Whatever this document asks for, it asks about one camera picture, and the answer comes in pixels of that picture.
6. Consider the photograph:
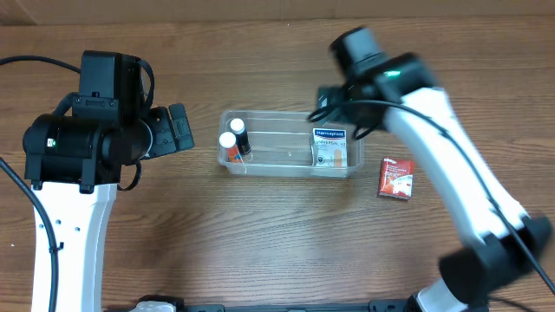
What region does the red medicine box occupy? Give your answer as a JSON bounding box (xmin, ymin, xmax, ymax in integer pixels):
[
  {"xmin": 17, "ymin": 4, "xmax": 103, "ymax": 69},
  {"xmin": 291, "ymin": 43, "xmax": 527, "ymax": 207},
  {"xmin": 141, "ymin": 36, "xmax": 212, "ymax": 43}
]
[{"xmin": 378, "ymin": 158, "xmax": 415, "ymax": 200}]

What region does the white Hansaplast plaster box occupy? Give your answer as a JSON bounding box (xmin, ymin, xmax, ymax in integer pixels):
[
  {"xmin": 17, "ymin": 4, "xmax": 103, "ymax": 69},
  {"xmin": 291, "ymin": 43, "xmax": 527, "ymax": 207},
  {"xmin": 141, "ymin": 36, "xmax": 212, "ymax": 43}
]
[{"xmin": 312, "ymin": 128, "xmax": 348, "ymax": 167}]

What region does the clear plastic container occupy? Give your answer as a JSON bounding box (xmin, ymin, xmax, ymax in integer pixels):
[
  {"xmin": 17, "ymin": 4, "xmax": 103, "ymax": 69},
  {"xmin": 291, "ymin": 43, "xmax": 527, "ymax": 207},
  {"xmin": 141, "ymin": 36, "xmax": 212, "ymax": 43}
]
[{"xmin": 218, "ymin": 110, "xmax": 364, "ymax": 179}]

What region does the orange tube white cap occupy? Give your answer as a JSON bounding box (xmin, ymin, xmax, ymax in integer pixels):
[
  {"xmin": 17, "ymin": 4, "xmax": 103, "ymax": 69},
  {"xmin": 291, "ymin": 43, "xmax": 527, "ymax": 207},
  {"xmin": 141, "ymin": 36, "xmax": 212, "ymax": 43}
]
[{"xmin": 219, "ymin": 132, "xmax": 244, "ymax": 163}]

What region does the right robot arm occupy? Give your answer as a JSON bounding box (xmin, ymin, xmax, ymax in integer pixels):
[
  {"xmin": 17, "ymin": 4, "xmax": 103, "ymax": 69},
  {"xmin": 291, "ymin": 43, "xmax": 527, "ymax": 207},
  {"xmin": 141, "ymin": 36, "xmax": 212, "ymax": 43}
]
[{"xmin": 310, "ymin": 27, "xmax": 553, "ymax": 311}]

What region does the black tube white cap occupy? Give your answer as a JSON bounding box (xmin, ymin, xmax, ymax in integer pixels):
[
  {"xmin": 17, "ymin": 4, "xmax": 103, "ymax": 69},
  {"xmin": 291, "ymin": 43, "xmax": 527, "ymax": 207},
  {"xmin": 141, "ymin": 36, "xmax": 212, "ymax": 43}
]
[{"xmin": 230, "ymin": 118, "xmax": 251, "ymax": 155}]

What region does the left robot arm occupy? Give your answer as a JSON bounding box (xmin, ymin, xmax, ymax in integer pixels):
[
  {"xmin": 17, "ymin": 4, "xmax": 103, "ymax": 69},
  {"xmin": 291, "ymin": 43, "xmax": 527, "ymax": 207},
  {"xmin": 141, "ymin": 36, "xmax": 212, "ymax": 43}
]
[{"xmin": 23, "ymin": 51, "xmax": 194, "ymax": 311}]

